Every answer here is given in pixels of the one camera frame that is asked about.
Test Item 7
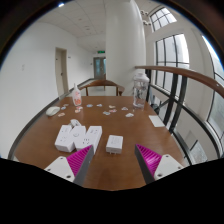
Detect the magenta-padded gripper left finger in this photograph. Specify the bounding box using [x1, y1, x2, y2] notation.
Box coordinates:
[44, 144, 95, 187]

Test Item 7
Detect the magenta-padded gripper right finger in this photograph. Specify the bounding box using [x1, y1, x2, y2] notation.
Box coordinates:
[134, 143, 185, 185]

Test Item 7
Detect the white charger block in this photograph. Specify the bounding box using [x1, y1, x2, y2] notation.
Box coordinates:
[105, 134, 124, 155]

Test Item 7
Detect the white paper card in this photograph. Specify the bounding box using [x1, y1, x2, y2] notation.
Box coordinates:
[148, 114, 166, 128]

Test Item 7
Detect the white computer mouse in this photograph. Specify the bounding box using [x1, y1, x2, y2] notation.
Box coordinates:
[45, 105, 61, 117]

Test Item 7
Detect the white orange-labelled pump bottle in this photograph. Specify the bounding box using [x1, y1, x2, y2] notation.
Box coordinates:
[71, 83, 83, 107]

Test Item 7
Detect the wooden chair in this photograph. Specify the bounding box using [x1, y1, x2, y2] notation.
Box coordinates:
[78, 79, 126, 97]

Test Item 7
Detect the large curved window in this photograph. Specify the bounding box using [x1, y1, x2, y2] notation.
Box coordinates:
[201, 34, 224, 138]

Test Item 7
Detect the white side door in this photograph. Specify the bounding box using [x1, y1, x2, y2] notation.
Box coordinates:
[54, 47, 69, 98]

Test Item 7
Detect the wood-topped black railing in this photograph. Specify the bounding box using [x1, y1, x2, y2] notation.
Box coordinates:
[134, 65, 224, 158]

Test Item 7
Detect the glazed double door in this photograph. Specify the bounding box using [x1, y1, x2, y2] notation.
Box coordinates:
[93, 56, 107, 80]

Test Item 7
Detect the tall black-framed window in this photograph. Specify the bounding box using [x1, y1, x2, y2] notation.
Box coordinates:
[155, 33, 190, 91]

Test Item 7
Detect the small high window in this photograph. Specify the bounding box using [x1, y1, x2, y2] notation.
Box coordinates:
[149, 7, 178, 33]

